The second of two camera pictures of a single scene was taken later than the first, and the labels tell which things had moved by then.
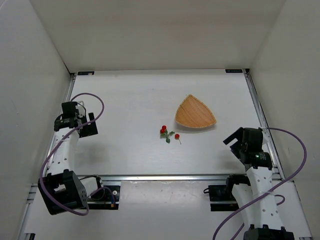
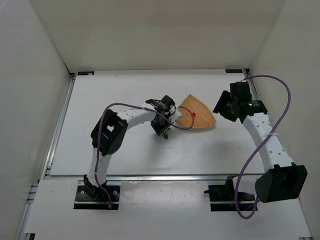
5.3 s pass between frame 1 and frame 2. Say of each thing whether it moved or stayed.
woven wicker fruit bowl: stayed
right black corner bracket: stayed
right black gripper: moved
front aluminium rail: stayed
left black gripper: moved
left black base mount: stayed
